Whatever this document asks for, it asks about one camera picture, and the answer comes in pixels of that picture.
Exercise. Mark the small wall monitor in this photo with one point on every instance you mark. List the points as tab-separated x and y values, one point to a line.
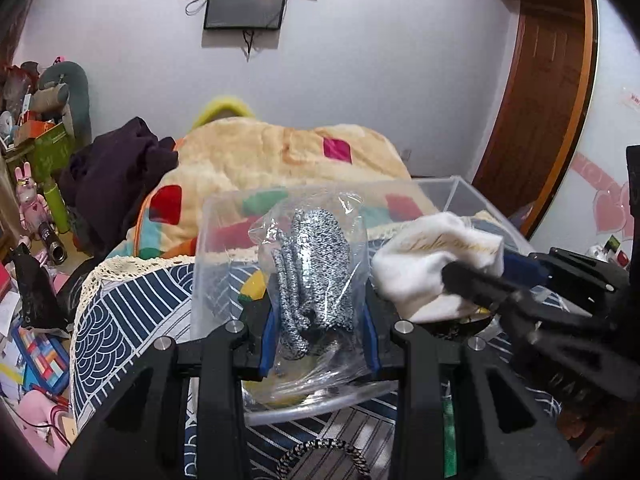
244	14

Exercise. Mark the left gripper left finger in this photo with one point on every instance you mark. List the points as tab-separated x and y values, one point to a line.
264	338

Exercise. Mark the white cloth pouch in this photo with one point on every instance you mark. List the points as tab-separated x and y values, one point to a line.
407	269

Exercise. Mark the brown wooden door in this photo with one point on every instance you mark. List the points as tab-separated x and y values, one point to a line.
543	108

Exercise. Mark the pink rabbit toy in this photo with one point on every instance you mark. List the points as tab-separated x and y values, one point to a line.
32	207

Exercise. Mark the yellow plush pillow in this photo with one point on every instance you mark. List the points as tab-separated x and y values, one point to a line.
222	107

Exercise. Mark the green knit glove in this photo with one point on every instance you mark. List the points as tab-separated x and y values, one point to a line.
450	447

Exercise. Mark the grey plush toy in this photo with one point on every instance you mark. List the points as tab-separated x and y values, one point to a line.
63	91

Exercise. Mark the beige patchwork fleece blanket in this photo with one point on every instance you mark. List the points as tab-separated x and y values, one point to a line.
241	153

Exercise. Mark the blue white patterned bedspread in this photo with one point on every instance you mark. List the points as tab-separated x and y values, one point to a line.
128	310

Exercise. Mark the green cardboard box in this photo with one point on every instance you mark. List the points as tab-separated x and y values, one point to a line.
46	154

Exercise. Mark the bagged grey knit gloves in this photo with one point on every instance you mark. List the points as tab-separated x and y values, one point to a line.
313	251

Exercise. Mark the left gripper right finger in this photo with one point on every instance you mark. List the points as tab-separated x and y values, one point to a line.
379	318

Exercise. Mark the clear plastic storage bin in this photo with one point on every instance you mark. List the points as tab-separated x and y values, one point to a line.
227	254

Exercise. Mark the dark purple clothing pile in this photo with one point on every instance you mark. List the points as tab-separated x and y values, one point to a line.
105	183

